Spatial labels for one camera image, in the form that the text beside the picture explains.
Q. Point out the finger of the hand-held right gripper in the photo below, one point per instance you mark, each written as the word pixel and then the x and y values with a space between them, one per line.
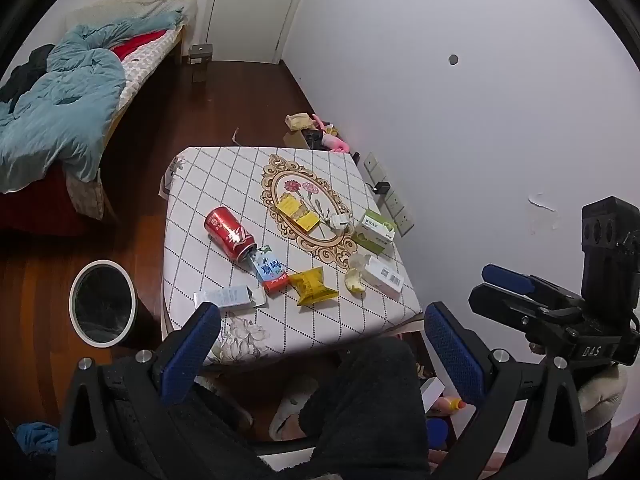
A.
pixel 495 302
pixel 507 276

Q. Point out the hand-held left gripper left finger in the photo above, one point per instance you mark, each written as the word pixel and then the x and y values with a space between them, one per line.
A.
pixel 192 350

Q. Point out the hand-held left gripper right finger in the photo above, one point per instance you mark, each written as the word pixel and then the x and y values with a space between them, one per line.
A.
pixel 455 355

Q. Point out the white carton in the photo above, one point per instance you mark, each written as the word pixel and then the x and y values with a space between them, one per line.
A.
pixel 227 296

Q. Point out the white rimmed black trash bin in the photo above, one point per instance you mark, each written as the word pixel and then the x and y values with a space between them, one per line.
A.
pixel 102 302

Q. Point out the white barcode box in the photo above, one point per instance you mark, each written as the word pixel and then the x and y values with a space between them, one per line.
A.
pixel 382 275

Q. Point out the blue drink pouch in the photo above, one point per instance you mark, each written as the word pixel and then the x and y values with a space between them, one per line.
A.
pixel 270 270

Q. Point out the red soda can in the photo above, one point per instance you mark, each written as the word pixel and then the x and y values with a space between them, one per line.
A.
pixel 227 232

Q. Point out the yellow citrus peel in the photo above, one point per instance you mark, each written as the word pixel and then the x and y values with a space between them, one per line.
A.
pixel 355 282

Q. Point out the yellow snack packet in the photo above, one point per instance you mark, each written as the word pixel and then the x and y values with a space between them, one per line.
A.
pixel 311 287

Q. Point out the green and white box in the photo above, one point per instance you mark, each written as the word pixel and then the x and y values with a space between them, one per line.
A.
pixel 375 230

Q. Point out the small white box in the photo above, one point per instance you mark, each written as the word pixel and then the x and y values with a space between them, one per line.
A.
pixel 432 394

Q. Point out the orange and yellow bottle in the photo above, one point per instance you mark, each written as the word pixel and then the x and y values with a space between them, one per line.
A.
pixel 450 405

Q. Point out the blue round container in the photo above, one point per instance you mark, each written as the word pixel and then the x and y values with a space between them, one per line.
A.
pixel 437 432

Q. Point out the white plush slipper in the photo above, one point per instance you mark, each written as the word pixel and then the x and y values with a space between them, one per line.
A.
pixel 292 405

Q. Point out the cream fluffy cloth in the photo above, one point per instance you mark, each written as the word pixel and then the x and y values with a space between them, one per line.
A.
pixel 602 395

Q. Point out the black plug charger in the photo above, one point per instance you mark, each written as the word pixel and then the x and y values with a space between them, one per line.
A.
pixel 382 188

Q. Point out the white checked floral tablecloth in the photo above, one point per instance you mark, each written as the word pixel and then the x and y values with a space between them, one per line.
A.
pixel 210 180

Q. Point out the crumpled white paper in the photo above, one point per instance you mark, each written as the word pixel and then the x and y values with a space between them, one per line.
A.
pixel 340 221

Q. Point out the blue crumpled cloth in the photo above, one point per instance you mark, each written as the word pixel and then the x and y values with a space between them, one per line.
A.
pixel 37 440

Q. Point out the pink plush toy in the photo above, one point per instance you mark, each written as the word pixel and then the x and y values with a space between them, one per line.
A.
pixel 334 141

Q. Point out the brown cardboard box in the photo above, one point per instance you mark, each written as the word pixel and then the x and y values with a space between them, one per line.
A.
pixel 295 139

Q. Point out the light blue duvet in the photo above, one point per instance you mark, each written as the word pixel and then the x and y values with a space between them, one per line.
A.
pixel 60 110

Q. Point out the wooden bed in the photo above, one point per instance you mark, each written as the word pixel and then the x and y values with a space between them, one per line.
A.
pixel 142 67

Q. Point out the small grey stool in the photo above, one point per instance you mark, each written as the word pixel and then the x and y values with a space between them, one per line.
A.
pixel 200 52

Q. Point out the red blanket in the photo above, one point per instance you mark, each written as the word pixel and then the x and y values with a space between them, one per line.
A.
pixel 137 44

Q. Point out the dark cloth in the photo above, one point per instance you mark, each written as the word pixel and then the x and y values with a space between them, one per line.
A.
pixel 30 67

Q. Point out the white door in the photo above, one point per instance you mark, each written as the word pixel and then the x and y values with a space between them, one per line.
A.
pixel 250 10

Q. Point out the white wall socket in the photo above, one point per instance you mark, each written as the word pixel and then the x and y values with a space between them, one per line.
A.
pixel 395 202
pixel 405 221
pixel 372 166

